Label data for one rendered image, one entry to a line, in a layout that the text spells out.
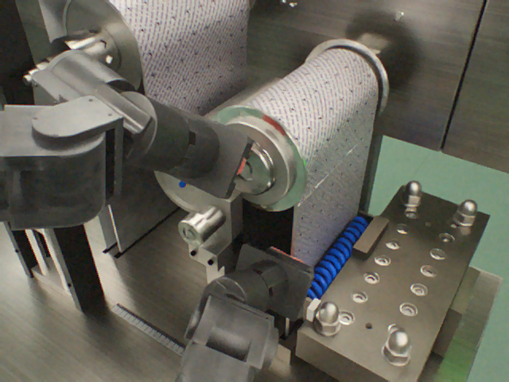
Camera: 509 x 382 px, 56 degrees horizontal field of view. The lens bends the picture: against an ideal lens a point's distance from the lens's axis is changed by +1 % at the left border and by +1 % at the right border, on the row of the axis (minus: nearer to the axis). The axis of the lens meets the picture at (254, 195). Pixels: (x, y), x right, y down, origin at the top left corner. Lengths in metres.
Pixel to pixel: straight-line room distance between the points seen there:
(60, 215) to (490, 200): 2.56
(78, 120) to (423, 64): 0.58
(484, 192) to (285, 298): 2.29
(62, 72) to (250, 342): 0.29
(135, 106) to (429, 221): 0.62
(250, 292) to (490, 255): 2.00
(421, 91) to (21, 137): 0.63
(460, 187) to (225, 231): 2.27
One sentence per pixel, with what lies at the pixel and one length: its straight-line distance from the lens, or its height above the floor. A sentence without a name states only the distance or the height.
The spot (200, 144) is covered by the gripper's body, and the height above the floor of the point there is 1.36.
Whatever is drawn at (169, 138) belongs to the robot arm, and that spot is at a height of 1.39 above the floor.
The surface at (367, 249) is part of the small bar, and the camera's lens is 0.78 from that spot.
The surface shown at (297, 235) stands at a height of 1.15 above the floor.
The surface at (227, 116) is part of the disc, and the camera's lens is 0.58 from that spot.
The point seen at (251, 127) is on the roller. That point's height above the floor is 1.30.
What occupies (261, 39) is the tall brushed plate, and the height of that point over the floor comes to 1.26.
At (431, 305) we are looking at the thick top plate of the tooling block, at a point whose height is 1.03.
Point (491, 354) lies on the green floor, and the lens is 2.09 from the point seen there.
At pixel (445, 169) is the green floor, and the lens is 2.94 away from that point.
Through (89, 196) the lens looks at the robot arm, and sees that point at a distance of 0.36.
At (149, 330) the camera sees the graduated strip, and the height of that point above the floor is 0.90.
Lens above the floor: 1.59
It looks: 39 degrees down
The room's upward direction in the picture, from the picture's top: straight up
